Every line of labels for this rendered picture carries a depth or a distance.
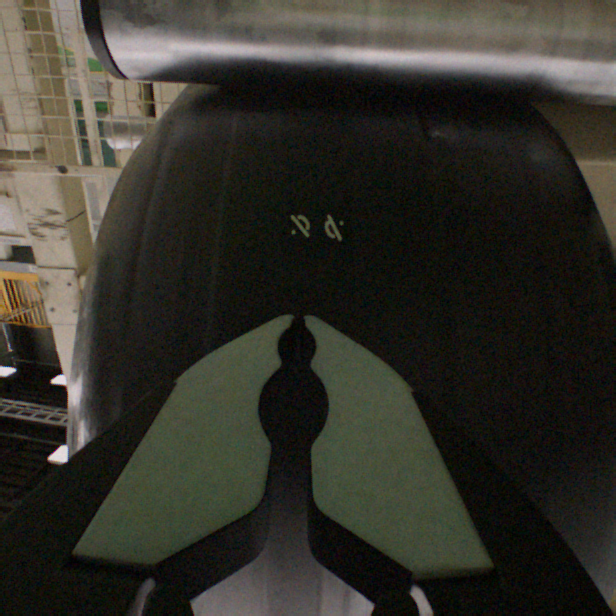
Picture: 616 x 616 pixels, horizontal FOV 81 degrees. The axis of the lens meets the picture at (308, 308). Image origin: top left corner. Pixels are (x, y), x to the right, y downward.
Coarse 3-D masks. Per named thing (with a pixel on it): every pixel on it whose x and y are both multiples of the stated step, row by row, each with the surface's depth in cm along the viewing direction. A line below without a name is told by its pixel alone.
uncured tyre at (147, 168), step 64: (192, 128) 18; (256, 128) 17; (320, 128) 18; (384, 128) 18; (448, 128) 18; (512, 128) 18; (128, 192) 18; (192, 192) 16; (256, 192) 16; (320, 192) 16; (384, 192) 16; (448, 192) 16; (512, 192) 16; (576, 192) 17; (128, 256) 15; (192, 256) 14; (256, 256) 15; (320, 256) 15; (384, 256) 15; (448, 256) 15; (512, 256) 15; (576, 256) 15; (128, 320) 14; (192, 320) 14; (256, 320) 14; (384, 320) 14; (448, 320) 14; (512, 320) 14; (576, 320) 14; (128, 384) 14; (448, 384) 14; (512, 384) 14; (576, 384) 14; (512, 448) 14; (576, 448) 14; (576, 512) 14; (256, 576) 14; (320, 576) 14
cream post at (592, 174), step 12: (588, 168) 34; (600, 168) 32; (612, 168) 31; (588, 180) 34; (600, 180) 32; (612, 180) 31; (600, 192) 32; (612, 192) 31; (600, 204) 32; (612, 204) 31; (612, 216) 31; (612, 228) 31; (612, 240) 31
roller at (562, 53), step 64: (128, 0) 16; (192, 0) 16; (256, 0) 16; (320, 0) 16; (384, 0) 16; (448, 0) 16; (512, 0) 16; (576, 0) 17; (128, 64) 18; (192, 64) 18; (256, 64) 18; (320, 64) 17; (384, 64) 17; (448, 64) 17; (512, 64) 17; (576, 64) 17
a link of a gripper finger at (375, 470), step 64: (320, 320) 11; (320, 384) 9; (384, 384) 9; (320, 448) 7; (384, 448) 7; (320, 512) 6; (384, 512) 6; (448, 512) 6; (384, 576) 6; (448, 576) 5
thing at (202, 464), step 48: (288, 336) 11; (192, 384) 8; (240, 384) 9; (192, 432) 7; (240, 432) 7; (144, 480) 6; (192, 480) 6; (240, 480) 6; (96, 528) 6; (144, 528) 6; (192, 528) 6; (240, 528) 6; (192, 576) 6
